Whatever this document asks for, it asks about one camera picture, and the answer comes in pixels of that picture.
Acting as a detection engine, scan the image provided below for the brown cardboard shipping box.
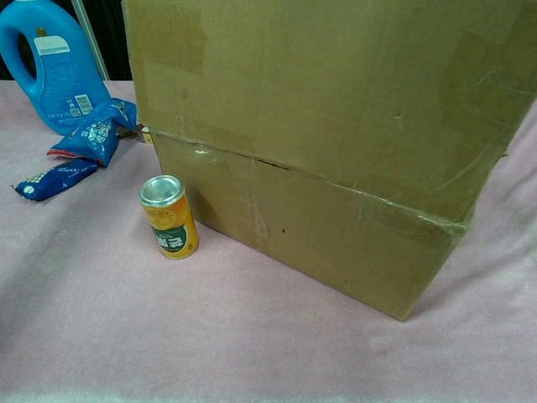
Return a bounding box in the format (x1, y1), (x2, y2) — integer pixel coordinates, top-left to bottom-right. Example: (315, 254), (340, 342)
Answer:
(121, 0), (537, 322)

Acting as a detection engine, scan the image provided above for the orange drink can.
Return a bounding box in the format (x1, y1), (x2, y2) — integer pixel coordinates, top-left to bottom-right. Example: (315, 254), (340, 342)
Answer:
(138, 175), (200, 260)

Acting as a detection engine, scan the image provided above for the crumpled blue snack bag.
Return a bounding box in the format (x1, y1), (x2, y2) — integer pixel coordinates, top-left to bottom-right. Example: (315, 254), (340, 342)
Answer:
(45, 97), (139, 168)

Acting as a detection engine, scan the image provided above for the pink tablecloth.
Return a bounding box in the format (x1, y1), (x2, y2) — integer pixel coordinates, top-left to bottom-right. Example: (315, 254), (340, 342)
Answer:
(0, 78), (537, 403)

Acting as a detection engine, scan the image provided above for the blue sandwich cookie packet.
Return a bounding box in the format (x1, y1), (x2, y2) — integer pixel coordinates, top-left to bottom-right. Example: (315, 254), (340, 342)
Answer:
(11, 157), (100, 202)

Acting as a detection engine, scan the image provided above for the blue detergent pump bottle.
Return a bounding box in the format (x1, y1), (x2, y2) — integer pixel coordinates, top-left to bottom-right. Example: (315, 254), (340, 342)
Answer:
(0, 0), (113, 136)

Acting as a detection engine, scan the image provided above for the thin grey frame rail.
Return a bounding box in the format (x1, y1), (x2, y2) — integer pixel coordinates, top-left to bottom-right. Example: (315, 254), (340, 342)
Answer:
(70, 0), (111, 81)

